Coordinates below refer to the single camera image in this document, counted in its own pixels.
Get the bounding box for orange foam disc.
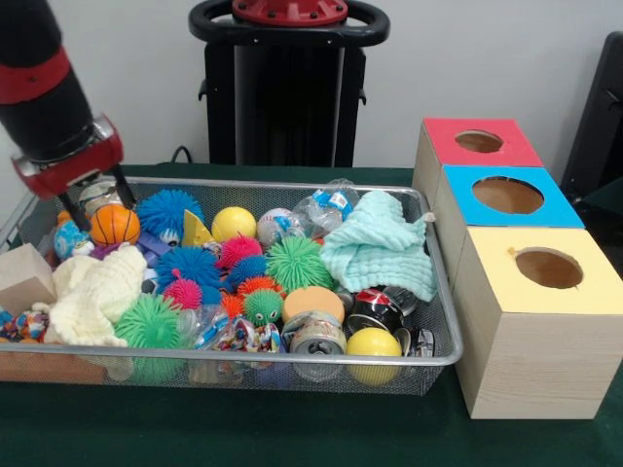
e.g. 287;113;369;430
282;286;347;325

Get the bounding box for plain wooden block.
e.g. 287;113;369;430
0;243;57;315

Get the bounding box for green spiky ball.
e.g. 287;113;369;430
117;294;186;351

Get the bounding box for cream knitted cloth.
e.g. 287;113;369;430
32;243;149;348

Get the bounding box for blue spiky ball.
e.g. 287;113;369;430
136;188;205;240

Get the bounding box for yellow ball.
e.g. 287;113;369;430
211;206;258;243
347;328;402;386

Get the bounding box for clear mesh bin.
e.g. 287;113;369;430
0;173;464;396

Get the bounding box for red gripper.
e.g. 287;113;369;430
12;115;137;234

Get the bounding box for mint green cloth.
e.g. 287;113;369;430
319;190;439;301

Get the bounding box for orange toy basketball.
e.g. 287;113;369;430
90;203;141;247

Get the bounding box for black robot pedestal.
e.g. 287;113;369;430
190;0;390;166

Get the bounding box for wooden box with three holes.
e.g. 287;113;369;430
412;118;623;421

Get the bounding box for silver soda can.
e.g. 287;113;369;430
283;311;348;380

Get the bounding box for dark green table cloth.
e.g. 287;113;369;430
0;163;623;467

